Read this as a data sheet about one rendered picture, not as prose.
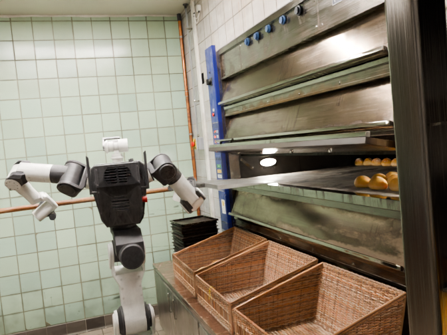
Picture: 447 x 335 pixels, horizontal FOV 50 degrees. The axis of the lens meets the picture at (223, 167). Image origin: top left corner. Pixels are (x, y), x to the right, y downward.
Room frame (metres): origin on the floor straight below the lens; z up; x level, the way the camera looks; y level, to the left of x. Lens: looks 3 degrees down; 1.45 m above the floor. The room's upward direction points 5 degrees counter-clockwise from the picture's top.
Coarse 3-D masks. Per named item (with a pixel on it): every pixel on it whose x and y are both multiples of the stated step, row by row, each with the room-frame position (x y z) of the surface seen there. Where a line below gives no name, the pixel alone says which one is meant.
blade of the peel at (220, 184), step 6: (210, 180) 3.29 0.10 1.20; (216, 180) 3.30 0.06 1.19; (222, 180) 3.32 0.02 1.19; (228, 180) 3.30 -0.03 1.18; (234, 180) 3.25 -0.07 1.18; (240, 180) 3.20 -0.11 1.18; (246, 180) 3.15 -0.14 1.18; (252, 180) 3.10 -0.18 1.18; (258, 180) 3.05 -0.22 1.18; (210, 186) 2.87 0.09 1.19; (216, 186) 2.75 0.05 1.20; (222, 186) 2.74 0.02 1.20; (228, 186) 2.75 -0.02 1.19; (234, 186) 2.76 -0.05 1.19; (240, 186) 2.78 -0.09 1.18
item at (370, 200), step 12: (288, 192) 2.53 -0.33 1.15; (300, 192) 2.41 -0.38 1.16; (312, 192) 2.29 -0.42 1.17; (324, 192) 2.19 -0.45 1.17; (336, 192) 2.11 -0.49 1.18; (348, 192) 2.07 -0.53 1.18; (360, 204) 1.93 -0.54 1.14; (372, 204) 1.85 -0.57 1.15; (384, 204) 1.78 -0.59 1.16; (396, 204) 1.72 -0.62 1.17
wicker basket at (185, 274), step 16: (208, 240) 3.25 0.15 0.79; (224, 240) 3.29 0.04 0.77; (240, 240) 3.18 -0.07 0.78; (256, 240) 2.93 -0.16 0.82; (176, 256) 3.09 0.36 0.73; (192, 256) 3.21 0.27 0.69; (208, 256) 3.25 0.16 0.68; (224, 256) 3.28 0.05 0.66; (176, 272) 3.09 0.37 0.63; (192, 272) 2.67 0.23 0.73; (192, 288) 2.72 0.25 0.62
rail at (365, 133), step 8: (304, 136) 2.04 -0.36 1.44; (312, 136) 1.97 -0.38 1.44; (320, 136) 1.91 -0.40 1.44; (328, 136) 1.86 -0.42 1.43; (336, 136) 1.80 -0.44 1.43; (344, 136) 1.75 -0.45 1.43; (352, 136) 1.70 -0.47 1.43; (360, 136) 1.66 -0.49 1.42; (368, 136) 1.63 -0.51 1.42; (216, 144) 3.17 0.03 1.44; (224, 144) 3.01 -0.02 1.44; (232, 144) 2.87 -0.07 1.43; (240, 144) 2.75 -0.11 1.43; (248, 144) 2.63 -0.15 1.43
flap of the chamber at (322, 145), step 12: (264, 144) 2.43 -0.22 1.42; (276, 144) 2.29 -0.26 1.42; (288, 144) 2.17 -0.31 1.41; (300, 144) 2.06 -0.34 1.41; (312, 144) 1.97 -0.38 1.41; (324, 144) 1.88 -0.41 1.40; (336, 144) 1.80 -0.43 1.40; (348, 144) 1.72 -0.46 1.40; (360, 144) 1.67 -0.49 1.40; (372, 144) 1.64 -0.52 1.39; (384, 144) 1.65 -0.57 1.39
